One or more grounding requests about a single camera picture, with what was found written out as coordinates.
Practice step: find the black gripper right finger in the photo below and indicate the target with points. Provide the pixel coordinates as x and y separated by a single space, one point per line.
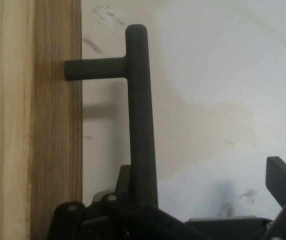
283 182

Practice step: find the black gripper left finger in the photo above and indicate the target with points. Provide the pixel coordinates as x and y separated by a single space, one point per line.
118 220

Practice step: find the wooden cabinet door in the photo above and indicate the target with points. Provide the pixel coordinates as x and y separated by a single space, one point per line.
28 120

